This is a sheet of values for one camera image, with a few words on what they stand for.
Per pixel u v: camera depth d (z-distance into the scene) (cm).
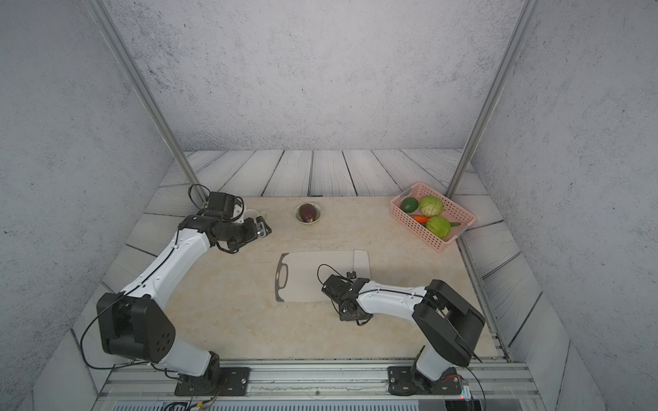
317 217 109
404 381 73
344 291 64
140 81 83
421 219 108
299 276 98
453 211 109
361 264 99
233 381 73
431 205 108
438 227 99
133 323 42
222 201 66
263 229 76
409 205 112
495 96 87
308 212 108
